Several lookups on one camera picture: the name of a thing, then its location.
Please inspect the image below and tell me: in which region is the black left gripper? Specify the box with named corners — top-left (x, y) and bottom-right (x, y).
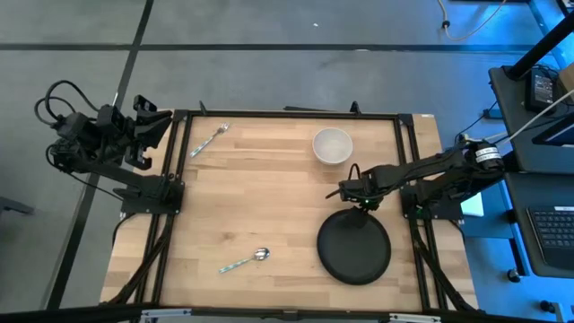
top-left (125, 94), bottom-right (174, 170)

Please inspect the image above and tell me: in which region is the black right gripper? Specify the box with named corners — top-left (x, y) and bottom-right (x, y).
top-left (326, 168), bottom-right (387, 228)

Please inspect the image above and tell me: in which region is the black round plate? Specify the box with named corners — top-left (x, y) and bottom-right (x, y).
top-left (316, 206), bottom-right (392, 286)

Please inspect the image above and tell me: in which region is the silver fork patterned handle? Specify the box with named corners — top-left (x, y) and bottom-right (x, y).
top-left (188, 122), bottom-right (230, 159)

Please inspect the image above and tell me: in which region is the white ribbed bowl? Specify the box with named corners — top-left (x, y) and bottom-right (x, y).
top-left (312, 127), bottom-right (354, 166)

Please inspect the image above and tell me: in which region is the silver spoon patterned handle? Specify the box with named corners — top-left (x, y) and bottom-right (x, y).
top-left (218, 247), bottom-right (271, 275)

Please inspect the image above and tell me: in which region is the white paper sheet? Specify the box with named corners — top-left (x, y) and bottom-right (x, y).
top-left (460, 192), bottom-right (486, 218)

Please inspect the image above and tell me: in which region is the black rig beam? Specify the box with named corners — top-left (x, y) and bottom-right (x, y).
top-left (0, 303), bottom-right (574, 323)

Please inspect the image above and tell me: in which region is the grey chair foot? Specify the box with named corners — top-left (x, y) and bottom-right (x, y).
top-left (0, 196), bottom-right (35, 216)

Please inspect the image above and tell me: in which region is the black desk with keyboard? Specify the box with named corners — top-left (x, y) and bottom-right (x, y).
top-left (504, 172), bottom-right (574, 279)

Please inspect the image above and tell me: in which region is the black desk with adapter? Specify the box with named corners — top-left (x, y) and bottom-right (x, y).
top-left (488, 65), bottom-right (574, 175)

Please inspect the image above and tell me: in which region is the black computer keyboard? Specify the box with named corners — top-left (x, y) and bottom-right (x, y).
top-left (526, 205), bottom-right (574, 270)

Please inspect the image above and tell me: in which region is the black power adapter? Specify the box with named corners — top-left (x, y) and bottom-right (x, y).
top-left (524, 67), bottom-right (560, 116)

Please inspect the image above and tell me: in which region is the black diagonal pole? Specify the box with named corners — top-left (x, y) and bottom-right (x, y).
top-left (506, 13), bottom-right (574, 81)

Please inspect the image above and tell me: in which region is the brown cardboard box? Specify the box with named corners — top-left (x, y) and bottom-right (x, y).
top-left (557, 62), bottom-right (574, 98)

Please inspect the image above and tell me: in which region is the black cable bundle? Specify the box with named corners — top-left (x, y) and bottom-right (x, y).
top-left (410, 219), bottom-right (477, 313)
top-left (107, 214), bottom-right (175, 307)

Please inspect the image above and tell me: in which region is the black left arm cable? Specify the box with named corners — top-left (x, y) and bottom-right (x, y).
top-left (34, 79), bottom-right (100, 127)

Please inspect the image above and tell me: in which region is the silver beam bracket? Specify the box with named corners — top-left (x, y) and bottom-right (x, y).
top-left (140, 308), bottom-right (193, 323)
top-left (387, 312), bottom-right (443, 323)

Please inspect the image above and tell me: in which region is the black aluminium table frame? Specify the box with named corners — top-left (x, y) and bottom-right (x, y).
top-left (100, 107), bottom-right (479, 315)

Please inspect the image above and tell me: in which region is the white cable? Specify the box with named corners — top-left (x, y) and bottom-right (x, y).
top-left (495, 89), bottom-right (574, 147)

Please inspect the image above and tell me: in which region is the yellow cable with black plug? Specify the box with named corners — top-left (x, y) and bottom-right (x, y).
top-left (437, 0), bottom-right (508, 42)

